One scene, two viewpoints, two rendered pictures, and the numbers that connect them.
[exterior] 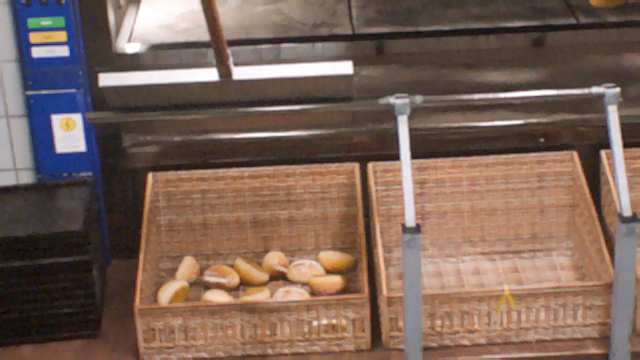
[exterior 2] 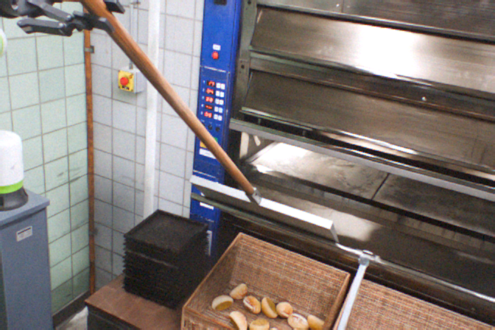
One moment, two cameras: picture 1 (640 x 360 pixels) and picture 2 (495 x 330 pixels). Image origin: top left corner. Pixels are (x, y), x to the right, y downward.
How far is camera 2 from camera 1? 1.37 m
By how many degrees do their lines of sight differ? 23
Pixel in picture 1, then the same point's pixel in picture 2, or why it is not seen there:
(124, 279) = not seen: hidden behind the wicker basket
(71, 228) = (173, 249)
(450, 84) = (421, 251)
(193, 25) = (291, 164)
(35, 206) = (171, 229)
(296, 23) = (345, 182)
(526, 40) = (480, 244)
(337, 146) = (342, 258)
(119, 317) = not seen: hidden behind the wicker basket
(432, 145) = (399, 282)
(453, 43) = (429, 228)
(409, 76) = (396, 236)
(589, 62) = not seen: outside the picture
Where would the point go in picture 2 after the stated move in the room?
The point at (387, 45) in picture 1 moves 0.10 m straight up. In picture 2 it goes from (387, 214) to (392, 192)
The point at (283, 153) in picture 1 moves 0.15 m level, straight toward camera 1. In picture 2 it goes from (311, 250) to (300, 267)
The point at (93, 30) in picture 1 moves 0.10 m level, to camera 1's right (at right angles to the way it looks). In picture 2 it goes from (232, 149) to (251, 155)
